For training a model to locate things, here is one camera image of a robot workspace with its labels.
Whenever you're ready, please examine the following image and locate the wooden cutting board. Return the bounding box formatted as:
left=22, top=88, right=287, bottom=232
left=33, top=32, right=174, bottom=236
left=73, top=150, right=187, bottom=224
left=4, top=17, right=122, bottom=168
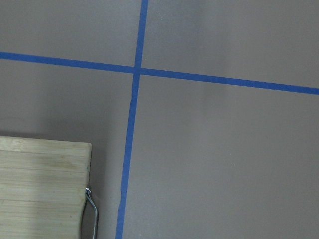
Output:
left=0, top=136, right=93, bottom=239

